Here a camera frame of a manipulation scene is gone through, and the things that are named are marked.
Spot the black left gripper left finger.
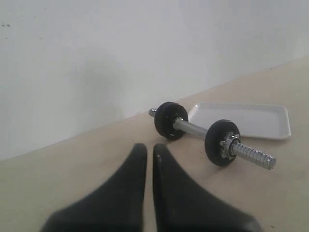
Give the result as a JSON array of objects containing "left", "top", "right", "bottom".
[{"left": 41, "top": 144, "right": 147, "bottom": 232}]

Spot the white rectangular plastic tray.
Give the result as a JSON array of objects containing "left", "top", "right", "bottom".
[{"left": 188, "top": 102, "right": 291, "bottom": 140}]

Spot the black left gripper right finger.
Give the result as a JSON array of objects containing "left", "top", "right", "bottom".
[{"left": 153, "top": 144, "right": 262, "bottom": 232}]

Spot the chrome star collar nut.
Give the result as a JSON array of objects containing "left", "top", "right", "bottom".
[{"left": 219, "top": 133, "right": 240, "bottom": 160}]

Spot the chrome dumbbell bar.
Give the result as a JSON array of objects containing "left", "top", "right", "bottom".
[{"left": 148, "top": 108, "right": 276, "bottom": 170}]

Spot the black weight plate end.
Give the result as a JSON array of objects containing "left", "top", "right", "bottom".
[{"left": 164, "top": 102, "right": 188, "bottom": 141}]

